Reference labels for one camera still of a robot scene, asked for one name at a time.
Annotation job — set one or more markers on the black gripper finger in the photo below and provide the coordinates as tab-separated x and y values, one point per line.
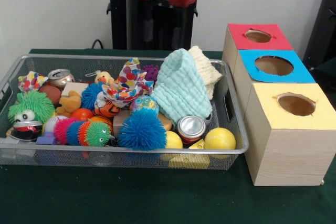
177	30
148	24

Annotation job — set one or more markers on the cream waffle cloth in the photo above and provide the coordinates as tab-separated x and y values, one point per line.
207	69

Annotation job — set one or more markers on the mint green waffle cloth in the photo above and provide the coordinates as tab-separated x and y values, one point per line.
181	85

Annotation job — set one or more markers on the colourful polka dot cloth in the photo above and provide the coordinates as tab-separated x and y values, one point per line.
128	82

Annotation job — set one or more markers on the wooden box with three holes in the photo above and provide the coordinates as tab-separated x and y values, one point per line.
288	155

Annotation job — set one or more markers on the globe print ball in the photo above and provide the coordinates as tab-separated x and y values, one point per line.
144	104

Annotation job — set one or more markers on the large blue spiky ball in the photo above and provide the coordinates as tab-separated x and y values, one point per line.
141	132

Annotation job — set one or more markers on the yellow tennis ball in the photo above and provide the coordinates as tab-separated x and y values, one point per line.
220	140

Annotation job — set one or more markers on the rainbow spiky caterpillar toy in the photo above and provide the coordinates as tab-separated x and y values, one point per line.
92	133

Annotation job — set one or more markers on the light green spiky ball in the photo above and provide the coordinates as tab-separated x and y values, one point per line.
31	103

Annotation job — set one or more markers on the crushed black and red can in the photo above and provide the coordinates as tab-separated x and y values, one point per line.
26	130

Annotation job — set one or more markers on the dark green tablecloth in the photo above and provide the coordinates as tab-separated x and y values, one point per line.
131	197

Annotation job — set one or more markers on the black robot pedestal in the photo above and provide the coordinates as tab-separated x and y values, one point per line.
120	24

